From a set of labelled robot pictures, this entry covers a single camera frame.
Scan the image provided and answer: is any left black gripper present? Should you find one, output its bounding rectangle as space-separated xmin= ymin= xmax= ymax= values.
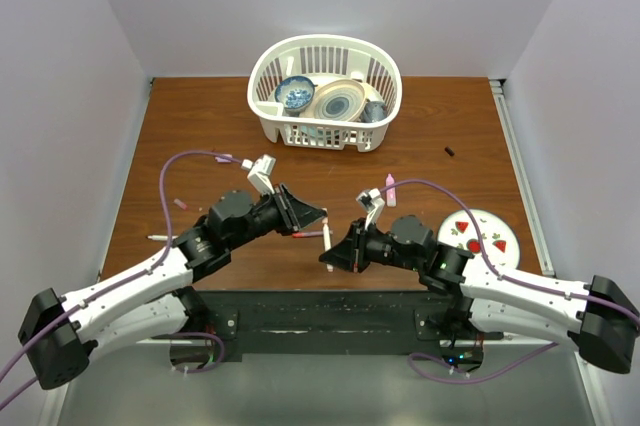
xmin=227 ymin=182 xmax=326 ymax=251

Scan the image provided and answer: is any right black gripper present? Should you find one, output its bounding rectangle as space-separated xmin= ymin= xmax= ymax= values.
xmin=320 ymin=218 xmax=422 ymax=274

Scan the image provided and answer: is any red purple pen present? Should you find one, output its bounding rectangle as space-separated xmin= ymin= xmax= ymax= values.
xmin=291 ymin=230 xmax=325 ymax=238

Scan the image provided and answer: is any white pink pen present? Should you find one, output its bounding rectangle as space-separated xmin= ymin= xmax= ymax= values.
xmin=322 ymin=210 xmax=332 ymax=252

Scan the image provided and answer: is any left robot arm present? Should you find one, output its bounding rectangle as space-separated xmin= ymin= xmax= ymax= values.
xmin=18 ymin=185 xmax=327 ymax=390

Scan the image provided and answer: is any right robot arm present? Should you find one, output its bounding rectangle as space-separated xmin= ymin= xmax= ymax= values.
xmin=319 ymin=215 xmax=639 ymax=374

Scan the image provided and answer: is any purple eraser cap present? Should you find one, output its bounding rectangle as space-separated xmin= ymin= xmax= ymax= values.
xmin=215 ymin=154 xmax=234 ymax=163

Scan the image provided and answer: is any beige blue plate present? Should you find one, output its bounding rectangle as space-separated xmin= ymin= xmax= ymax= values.
xmin=300 ymin=79 xmax=367 ymax=122

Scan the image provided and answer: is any blue patterned bowl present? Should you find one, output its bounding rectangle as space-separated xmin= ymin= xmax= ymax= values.
xmin=274 ymin=75 xmax=316 ymax=113

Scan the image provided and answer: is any dark blue cup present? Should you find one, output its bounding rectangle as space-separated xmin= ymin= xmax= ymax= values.
xmin=360 ymin=101 xmax=387 ymax=123

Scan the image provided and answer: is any white plastic basket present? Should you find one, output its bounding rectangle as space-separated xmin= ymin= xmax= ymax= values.
xmin=247 ymin=34 xmax=403 ymax=152

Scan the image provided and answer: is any watermelon pattern plate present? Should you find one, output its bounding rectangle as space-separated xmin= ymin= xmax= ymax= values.
xmin=437 ymin=209 xmax=521 ymax=269

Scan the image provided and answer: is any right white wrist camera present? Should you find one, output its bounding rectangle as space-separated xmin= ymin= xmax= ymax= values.
xmin=356 ymin=188 xmax=386 ymax=229

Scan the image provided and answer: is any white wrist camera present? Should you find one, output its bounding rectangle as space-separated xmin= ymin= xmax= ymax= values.
xmin=356 ymin=188 xmax=386 ymax=229
xmin=241 ymin=154 xmax=276 ymax=195

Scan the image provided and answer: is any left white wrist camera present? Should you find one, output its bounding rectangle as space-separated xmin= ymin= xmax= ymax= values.
xmin=241 ymin=154 xmax=276 ymax=195

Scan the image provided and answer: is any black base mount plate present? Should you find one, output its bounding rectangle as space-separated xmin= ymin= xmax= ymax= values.
xmin=89 ymin=288 xmax=506 ymax=365

